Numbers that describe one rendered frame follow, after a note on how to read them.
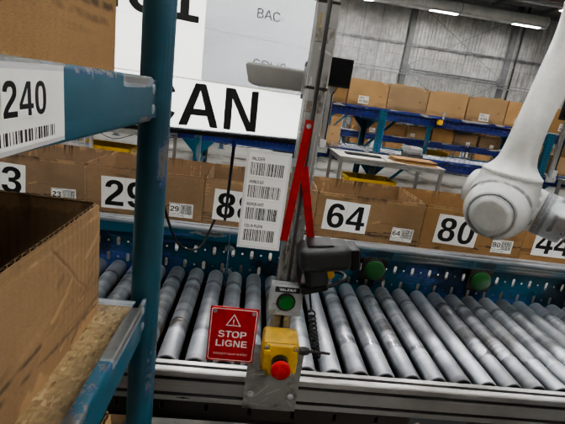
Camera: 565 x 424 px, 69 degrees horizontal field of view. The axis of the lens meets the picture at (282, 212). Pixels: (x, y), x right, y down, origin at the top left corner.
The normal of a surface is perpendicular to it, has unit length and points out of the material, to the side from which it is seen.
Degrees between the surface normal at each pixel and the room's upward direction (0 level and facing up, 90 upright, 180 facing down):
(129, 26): 86
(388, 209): 90
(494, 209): 99
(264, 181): 90
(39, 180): 91
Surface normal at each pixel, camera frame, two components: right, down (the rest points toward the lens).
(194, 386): 0.05, 0.28
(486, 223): -0.60, 0.26
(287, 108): 0.40, 0.23
